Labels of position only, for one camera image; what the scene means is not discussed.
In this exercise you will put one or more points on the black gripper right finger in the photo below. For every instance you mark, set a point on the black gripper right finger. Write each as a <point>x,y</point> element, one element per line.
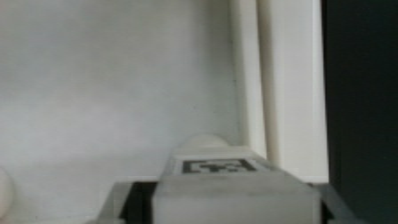
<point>331,210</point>

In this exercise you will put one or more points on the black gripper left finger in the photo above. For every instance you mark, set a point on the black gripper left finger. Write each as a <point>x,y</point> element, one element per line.
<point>128,206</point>

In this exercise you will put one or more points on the white table leg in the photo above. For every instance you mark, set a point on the white table leg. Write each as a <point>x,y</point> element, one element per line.
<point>224,188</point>

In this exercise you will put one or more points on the white square tabletop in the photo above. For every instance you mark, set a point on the white square tabletop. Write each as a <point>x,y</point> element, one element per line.
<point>132,72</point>

